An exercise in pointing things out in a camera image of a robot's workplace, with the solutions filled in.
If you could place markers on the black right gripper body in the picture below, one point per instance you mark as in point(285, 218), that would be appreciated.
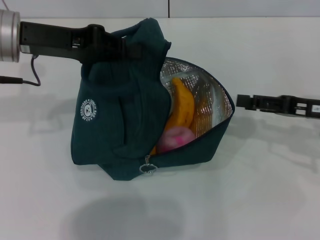
point(302, 106)

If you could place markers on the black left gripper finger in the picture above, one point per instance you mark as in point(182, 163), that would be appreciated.
point(133, 52)

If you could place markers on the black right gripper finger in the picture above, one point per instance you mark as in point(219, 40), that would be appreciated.
point(257, 103)

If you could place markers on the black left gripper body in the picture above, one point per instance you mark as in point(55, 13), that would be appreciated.
point(55, 42)

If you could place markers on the dark teal lunch bag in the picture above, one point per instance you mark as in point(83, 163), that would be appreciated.
point(120, 120)

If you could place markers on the yellow banana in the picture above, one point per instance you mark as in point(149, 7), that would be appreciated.
point(183, 107)

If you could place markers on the pink peach toy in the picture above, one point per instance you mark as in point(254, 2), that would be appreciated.
point(175, 140)

